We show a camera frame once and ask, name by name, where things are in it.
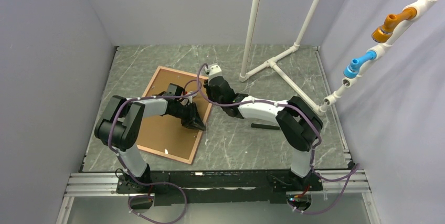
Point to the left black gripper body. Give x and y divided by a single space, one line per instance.
180 110

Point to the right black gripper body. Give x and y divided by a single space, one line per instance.
210 94

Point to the pink picture frame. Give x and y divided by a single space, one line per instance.
169 136

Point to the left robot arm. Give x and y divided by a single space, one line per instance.
120 122

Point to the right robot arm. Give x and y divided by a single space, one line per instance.
300 125

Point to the blue nozzle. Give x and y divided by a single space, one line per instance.
352 70

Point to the orange nozzle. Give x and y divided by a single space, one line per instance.
382 33

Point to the white PVC pipe stand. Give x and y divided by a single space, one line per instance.
422 6

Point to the black handled hammer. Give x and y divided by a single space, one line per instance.
264 126

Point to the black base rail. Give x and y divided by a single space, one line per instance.
220 186

